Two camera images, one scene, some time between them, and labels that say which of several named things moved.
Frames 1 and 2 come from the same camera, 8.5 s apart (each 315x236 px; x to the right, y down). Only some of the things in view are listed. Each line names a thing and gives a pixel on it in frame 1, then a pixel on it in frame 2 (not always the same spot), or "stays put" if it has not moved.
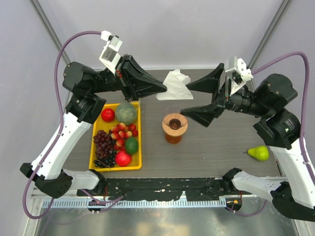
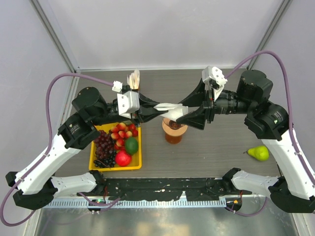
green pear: [260, 153] stays put
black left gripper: [133, 81] → [146, 111]
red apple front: [122, 159] stays put
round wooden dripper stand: [174, 124] stays put
